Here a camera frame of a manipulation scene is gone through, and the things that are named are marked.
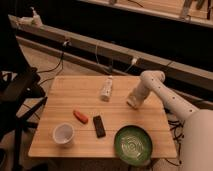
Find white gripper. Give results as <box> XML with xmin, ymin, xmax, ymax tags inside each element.
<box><xmin>127</xmin><ymin>82</ymin><xmax>150</xmax><ymax>109</ymax></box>

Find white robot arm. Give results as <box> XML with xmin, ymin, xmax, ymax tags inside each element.
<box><xmin>127</xmin><ymin>70</ymin><xmax>213</xmax><ymax>171</ymax></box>

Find green ceramic plate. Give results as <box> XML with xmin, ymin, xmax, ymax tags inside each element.
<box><xmin>114</xmin><ymin>125</ymin><xmax>153</xmax><ymax>166</ymax></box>

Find white tube bottle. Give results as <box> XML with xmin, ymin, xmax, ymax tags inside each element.
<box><xmin>100</xmin><ymin>76</ymin><xmax>113</xmax><ymax>101</ymax></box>

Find black rectangular bar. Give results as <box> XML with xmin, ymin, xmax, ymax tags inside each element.
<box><xmin>93</xmin><ymin>116</ymin><xmax>106</xmax><ymax>138</ymax></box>

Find orange carrot toy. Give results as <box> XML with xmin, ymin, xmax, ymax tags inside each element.
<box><xmin>73</xmin><ymin>110</ymin><xmax>88</xmax><ymax>124</ymax></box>

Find wooden table board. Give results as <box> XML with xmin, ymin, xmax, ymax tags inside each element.
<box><xmin>28</xmin><ymin>76</ymin><xmax>177</xmax><ymax>158</ymax></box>

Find black chair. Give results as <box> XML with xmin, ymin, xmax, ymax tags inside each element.
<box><xmin>0</xmin><ymin>68</ymin><xmax>47</xmax><ymax>171</ymax></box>

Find white spray bottle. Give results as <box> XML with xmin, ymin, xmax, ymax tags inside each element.
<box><xmin>31</xmin><ymin>7</ymin><xmax>43</xmax><ymax>27</ymax></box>

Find white plug with cable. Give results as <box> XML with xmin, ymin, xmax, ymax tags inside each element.
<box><xmin>124</xmin><ymin>57</ymin><xmax>138</xmax><ymax>73</ymax></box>

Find black floor cables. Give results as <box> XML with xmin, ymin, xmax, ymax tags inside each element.
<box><xmin>164</xmin><ymin>113</ymin><xmax>185</xmax><ymax>168</ymax></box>

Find white plug black cable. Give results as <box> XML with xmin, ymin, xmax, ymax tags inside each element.
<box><xmin>36</xmin><ymin>39</ymin><xmax>72</xmax><ymax>86</ymax></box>

